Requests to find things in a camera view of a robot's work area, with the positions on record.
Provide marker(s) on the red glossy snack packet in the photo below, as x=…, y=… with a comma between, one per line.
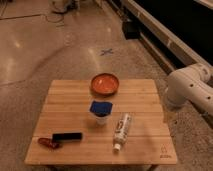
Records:
x=49, y=143

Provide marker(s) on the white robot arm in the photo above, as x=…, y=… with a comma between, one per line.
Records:
x=190, y=84

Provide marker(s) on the black rectangular box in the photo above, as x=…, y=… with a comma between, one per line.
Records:
x=67, y=136

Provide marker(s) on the orange ceramic bowl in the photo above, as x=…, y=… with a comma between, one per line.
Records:
x=104, y=84

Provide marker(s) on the wooden slatted table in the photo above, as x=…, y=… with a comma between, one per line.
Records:
x=66, y=109

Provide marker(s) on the clear plastic bottle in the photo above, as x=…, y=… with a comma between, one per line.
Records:
x=121, y=132

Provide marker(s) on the white cup with blue lid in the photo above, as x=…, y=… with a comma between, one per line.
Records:
x=101, y=111

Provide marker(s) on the black box on floor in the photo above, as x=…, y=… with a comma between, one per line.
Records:
x=130, y=30

